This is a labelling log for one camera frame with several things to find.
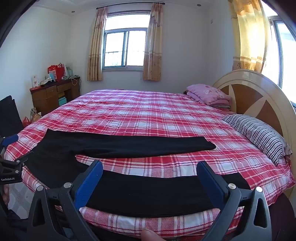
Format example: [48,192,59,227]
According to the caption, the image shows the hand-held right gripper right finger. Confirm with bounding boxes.
[196,160,273,241]

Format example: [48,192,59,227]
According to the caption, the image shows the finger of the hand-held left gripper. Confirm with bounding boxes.
[0,134,19,149]
[0,154,29,171]

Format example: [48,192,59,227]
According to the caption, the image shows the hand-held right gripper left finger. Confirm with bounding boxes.
[26,160,104,241]

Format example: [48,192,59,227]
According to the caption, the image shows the black pants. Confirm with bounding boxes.
[23,128,251,218]

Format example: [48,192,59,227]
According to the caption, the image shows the person's right hand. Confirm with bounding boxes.
[141,228,167,241]

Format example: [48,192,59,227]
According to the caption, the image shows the black suitcase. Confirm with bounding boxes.
[0,95,25,139]

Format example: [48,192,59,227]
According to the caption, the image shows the patterned shopping bag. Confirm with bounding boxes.
[30,108,42,123]

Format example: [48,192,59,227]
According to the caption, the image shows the brown wooden desk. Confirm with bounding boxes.
[30,76,81,116]

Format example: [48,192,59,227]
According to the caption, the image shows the grey striped pillow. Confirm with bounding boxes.
[222,113,293,166]

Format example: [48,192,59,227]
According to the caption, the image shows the red gift bag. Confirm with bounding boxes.
[48,63,65,81]

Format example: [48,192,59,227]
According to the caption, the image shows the folded pink floral blanket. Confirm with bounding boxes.
[186,84,233,108]

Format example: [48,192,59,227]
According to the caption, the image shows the bed with red plaid sheet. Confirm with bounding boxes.
[5,90,296,239]

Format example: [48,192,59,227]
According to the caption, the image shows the cream and brown wooden headboard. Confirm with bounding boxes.
[212,70,296,149]

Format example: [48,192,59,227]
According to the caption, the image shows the beige floral curtain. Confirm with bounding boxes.
[87,6,108,81]
[142,3,165,81]

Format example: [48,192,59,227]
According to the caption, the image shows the small sliding window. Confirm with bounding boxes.
[102,10,152,71]

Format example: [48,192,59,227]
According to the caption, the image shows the yellow curtain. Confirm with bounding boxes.
[228,0,272,72]

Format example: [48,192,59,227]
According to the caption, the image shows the large bright window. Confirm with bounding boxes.
[261,0,296,93]

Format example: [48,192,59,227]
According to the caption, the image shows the dark curtain rod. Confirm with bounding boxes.
[96,2,166,10]

